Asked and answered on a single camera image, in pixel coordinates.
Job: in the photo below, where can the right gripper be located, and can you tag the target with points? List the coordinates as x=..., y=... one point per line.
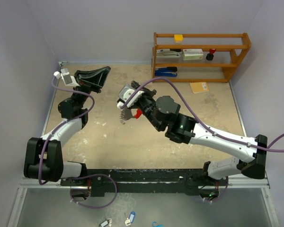
x=147, y=92

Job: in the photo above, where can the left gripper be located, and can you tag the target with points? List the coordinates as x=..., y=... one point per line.
x=93, y=78

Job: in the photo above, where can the red handled key organizer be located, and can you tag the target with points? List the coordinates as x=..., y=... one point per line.
x=126, y=114

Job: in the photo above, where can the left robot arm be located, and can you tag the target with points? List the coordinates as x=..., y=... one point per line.
x=43, y=160

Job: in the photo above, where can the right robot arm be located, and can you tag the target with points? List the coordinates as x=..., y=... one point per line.
x=247, y=153

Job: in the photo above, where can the blue black stapler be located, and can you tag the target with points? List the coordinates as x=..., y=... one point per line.
x=166, y=72

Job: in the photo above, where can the grey stapler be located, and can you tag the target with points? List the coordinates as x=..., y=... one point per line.
x=168, y=53

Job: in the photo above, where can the wooden shelf rack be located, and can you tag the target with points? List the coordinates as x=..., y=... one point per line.
x=223, y=52

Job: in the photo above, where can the white red box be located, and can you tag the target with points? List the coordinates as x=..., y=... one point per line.
x=192, y=54

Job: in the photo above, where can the yellow lidded container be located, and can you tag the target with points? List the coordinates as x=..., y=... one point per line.
x=178, y=38

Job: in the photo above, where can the red black stamp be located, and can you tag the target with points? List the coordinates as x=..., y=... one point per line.
x=210, y=54

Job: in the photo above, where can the blue tagged key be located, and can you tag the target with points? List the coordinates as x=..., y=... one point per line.
x=129, y=219

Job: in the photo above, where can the blue hook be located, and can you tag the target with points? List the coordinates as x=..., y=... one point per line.
x=155, y=224

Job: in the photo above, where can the black tagged key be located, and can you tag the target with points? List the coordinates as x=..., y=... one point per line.
x=106, y=223

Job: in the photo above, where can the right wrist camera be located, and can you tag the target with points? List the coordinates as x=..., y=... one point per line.
x=128, y=97

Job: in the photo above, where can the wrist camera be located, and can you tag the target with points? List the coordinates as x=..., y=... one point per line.
x=128, y=97
x=66, y=77

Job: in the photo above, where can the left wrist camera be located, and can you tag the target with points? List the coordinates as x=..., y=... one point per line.
x=66, y=77

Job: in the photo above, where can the black base frame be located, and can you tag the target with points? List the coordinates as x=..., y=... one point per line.
x=187, y=181

